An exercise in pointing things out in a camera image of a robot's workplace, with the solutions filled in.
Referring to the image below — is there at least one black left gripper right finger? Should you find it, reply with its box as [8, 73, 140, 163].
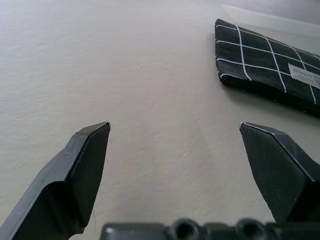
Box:
[238, 121, 320, 224]

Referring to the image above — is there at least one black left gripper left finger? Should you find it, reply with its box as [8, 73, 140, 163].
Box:
[0, 121, 112, 240]

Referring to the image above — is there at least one black grid-pattern fabric pouch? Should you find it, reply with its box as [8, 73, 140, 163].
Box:
[214, 18, 320, 117]

